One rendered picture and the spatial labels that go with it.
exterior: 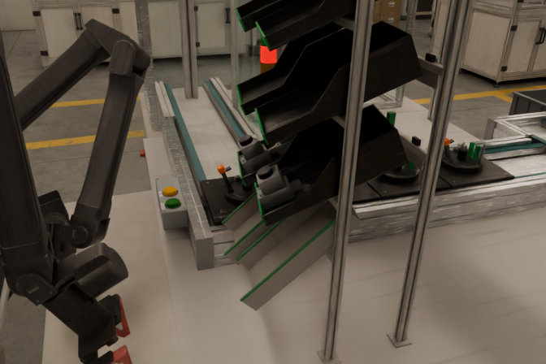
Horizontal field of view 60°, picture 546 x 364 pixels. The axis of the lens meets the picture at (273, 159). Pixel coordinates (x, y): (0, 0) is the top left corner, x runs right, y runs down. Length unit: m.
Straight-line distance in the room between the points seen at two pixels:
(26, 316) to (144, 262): 1.34
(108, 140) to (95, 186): 0.10
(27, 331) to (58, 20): 4.57
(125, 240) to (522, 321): 1.05
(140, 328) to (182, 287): 0.15
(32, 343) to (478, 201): 1.94
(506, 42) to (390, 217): 4.94
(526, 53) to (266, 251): 5.71
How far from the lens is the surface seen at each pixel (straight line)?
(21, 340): 2.52
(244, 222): 1.19
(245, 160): 1.02
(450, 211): 1.55
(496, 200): 1.65
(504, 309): 1.32
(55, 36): 6.53
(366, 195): 1.43
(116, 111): 1.02
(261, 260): 1.07
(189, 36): 2.30
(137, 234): 1.46
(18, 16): 9.35
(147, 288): 1.27
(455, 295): 1.31
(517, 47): 6.39
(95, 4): 6.44
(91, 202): 1.03
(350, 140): 0.78
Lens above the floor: 1.68
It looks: 26 degrees down
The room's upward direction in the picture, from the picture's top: 1 degrees clockwise
